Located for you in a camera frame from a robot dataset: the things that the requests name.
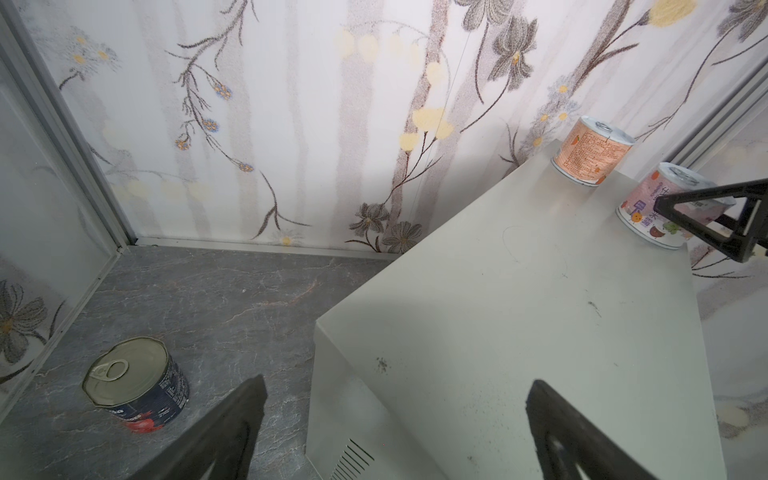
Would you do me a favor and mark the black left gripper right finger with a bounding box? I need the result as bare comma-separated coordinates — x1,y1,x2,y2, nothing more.
526,379,654,480

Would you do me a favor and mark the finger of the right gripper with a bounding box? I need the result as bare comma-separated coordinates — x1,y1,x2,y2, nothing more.
654,179,767,263

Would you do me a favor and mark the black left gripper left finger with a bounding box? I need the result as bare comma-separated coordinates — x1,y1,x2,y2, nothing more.
132,375,267,479

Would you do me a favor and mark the pink fruit labelled can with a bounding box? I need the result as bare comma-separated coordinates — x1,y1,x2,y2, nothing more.
616,162,717,249

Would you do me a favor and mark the orange labelled can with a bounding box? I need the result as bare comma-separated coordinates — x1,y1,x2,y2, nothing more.
551,116,636,187

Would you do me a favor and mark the dark blue tomato can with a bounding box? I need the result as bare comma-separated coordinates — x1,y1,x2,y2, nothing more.
81,337,190,433

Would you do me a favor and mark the grey metal cabinet box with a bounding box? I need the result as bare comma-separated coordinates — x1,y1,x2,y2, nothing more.
306,143,726,479

